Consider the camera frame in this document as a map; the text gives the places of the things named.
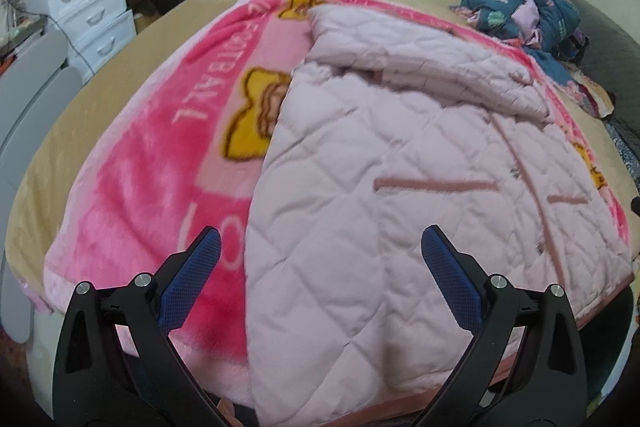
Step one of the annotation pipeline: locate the white drawer cabinet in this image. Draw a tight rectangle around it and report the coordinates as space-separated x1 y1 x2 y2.
26 0 138 86

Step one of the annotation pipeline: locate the grey padded headboard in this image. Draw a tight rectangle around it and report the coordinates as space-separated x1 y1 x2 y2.
545 0 640 134

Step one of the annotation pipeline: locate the blue floral quilt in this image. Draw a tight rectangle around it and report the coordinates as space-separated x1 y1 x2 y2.
450 0 614 118

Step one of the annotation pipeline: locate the bed with beige sheet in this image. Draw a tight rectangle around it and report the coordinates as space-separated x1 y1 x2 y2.
5 0 640 388

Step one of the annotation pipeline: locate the pink printed blanket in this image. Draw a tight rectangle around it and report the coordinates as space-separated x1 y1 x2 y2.
20 0 634 364

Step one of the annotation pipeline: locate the pink quilted jacket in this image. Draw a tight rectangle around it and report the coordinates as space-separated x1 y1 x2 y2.
245 4 634 427

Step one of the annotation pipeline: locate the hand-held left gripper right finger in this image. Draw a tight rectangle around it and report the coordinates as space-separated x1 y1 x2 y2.
420 224 587 427

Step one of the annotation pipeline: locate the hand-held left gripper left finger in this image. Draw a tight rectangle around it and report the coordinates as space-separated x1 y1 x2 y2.
52 226 223 427

